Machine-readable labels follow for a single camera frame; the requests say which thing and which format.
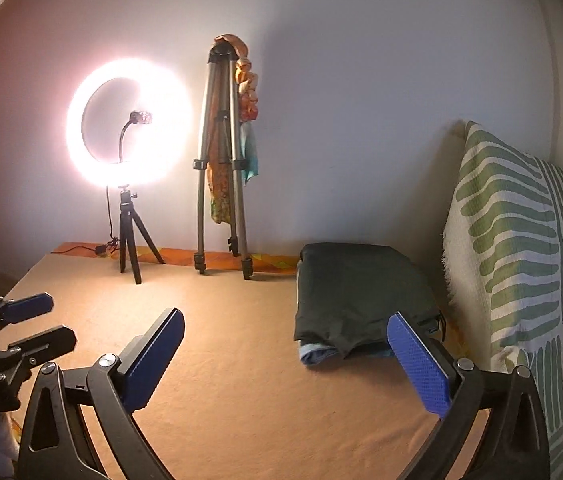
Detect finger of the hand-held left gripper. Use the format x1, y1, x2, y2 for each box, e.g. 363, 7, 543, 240
0, 325, 78, 376
0, 292, 55, 341

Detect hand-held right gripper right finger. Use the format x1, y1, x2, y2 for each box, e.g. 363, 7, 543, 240
386, 311, 552, 480

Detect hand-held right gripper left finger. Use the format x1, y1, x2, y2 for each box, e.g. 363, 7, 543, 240
16, 307, 185, 480

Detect dark grey pants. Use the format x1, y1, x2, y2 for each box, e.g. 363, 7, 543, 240
294, 242, 445, 361

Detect beige bed blanket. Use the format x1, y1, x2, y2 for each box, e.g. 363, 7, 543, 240
0, 252, 492, 480

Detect orange patterned bed sheet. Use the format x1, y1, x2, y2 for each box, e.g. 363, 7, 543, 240
52, 241, 469, 361

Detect light blue folded garment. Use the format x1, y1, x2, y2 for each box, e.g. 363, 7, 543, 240
299, 339, 397, 369

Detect small black tripod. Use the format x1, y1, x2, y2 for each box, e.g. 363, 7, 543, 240
118, 185, 165, 285

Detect green striped white pillow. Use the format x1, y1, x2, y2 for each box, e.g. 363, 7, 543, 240
441, 120, 563, 480

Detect black gooseneck phone holder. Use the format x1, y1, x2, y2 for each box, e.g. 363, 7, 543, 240
119, 110, 155, 166

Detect tall grey tripod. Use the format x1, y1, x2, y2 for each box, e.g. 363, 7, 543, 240
192, 40, 255, 281

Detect colourful patterned scarf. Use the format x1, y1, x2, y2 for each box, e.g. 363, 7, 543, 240
209, 34, 262, 226

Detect black ring light cable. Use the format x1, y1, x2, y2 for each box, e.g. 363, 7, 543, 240
64, 185, 122, 257

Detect white ring light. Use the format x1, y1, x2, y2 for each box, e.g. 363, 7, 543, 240
66, 58, 182, 188

